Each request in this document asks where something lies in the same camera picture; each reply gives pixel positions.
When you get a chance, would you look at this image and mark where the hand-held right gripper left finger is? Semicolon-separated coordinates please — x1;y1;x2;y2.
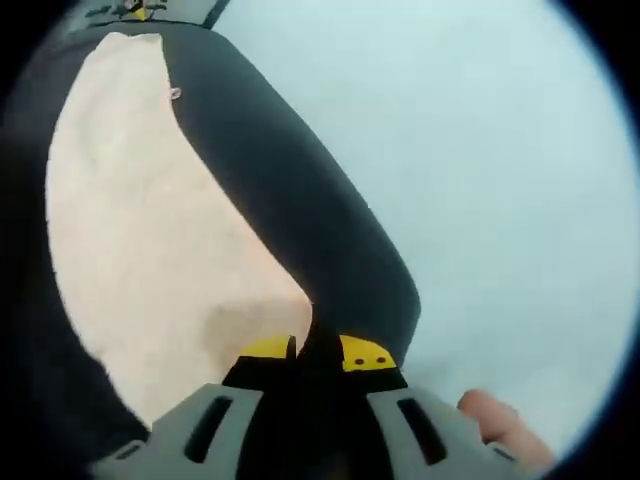
92;333;299;480

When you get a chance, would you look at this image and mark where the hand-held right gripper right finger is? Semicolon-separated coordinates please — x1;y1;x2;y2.
335;333;522;480

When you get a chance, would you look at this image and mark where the pink towel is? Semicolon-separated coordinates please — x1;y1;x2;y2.
43;31;316;432

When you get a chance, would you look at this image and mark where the person's right hand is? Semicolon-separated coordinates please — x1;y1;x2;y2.
456;388;557;472

